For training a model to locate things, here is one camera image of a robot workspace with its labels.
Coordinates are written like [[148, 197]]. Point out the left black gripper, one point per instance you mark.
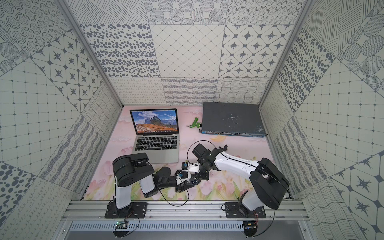
[[182, 183]]

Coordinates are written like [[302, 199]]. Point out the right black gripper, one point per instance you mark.
[[200, 176]]

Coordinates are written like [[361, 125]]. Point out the black wireless mouse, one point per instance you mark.
[[189, 183]]

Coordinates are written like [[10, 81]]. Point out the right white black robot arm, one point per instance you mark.
[[269, 185]]

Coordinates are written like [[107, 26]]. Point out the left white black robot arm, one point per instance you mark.
[[130, 169]]

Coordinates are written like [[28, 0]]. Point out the silver open laptop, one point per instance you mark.
[[157, 134]]

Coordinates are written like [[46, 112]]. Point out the pink floral table mat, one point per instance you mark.
[[222, 185]]

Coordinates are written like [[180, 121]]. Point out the dark grey network switch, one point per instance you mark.
[[232, 119]]

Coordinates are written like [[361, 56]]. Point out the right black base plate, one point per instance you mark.
[[236, 211]]

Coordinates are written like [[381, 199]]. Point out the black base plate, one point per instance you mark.
[[135, 209], [236, 211]]

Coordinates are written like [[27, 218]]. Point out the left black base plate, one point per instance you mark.
[[135, 209]]

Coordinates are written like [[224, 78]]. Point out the aluminium mounting rail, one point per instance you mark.
[[191, 211]]

